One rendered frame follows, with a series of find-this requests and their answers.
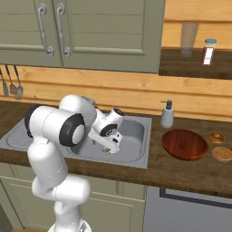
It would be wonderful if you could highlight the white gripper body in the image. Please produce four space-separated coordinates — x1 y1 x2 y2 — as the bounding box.
88 128 124 154

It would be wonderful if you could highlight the steel sink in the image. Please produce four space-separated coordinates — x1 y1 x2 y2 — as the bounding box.
0 112 153 169

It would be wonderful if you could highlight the green base cupboard door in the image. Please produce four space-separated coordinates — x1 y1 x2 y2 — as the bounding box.
79 193 147 232
0 177 58 232

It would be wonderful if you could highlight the brown wooden bowl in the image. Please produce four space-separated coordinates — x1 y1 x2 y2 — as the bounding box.
160 129 209 161

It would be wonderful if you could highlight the green base cupboard panel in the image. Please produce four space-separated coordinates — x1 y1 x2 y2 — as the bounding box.
85 175 148 201

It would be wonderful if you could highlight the grey soap dispenser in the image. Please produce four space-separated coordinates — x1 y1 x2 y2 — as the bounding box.
159 100 176 130

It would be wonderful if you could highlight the hanging brown spatula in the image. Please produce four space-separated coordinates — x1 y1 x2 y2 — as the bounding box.
5 64 17 96

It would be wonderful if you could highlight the grey dishwasher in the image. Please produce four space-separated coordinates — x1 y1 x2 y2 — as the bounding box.
142 185 232 232

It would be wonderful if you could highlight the dark wooden shelf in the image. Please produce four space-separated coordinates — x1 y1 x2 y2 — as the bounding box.
159 48 232 81

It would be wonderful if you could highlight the clear tall glass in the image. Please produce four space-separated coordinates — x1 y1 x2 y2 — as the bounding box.
179 21 200 59

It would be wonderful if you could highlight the blue-lidded spice jar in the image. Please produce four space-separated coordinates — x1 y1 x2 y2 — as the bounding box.
201 38 218 66

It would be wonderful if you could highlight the green wall cupboard door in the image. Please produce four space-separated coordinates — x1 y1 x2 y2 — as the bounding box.
52 0 167 74
0 0 63 69

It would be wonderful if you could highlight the grey cupboard handle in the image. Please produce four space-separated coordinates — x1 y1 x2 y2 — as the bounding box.
56 2 73 59
36 2 55 57

